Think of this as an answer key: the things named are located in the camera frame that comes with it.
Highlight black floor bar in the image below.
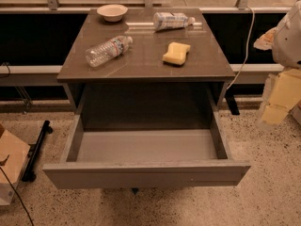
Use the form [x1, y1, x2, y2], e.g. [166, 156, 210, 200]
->
[22, 121, 53, 182]

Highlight cardboard box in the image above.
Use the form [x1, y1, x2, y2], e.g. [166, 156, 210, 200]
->
[0, 125, 30, 205]

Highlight clear plastic water bottle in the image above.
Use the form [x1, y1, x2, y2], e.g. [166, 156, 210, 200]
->
[86, 36, 133, 67]

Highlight grey drawer cabinet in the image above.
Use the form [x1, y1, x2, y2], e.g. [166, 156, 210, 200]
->
[57, 8, 234, 131]

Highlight white blue lying bottle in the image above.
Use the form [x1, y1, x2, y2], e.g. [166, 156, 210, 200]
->
[153, 12, 196, 31]

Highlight white cable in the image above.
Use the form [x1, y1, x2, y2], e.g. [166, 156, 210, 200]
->
[225, 6, 256, 91]

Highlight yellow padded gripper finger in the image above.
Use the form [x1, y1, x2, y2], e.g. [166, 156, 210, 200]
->
[257, 69, 301, 130]

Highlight yellow sponge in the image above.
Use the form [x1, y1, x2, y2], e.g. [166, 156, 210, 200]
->
[162, 42, 191, 66]

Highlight grey top drawer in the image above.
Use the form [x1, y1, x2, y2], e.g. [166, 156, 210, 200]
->
[43, 83, 250, 189]

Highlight black cable on floor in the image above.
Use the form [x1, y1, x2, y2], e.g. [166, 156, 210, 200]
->
[0, 165, 35, 226]

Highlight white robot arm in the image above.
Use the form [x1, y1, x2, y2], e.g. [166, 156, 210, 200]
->
[253, 0, 301, 129]

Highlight white ceramic bowl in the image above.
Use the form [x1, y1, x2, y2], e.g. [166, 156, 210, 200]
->
[97, 4, 128, 23]

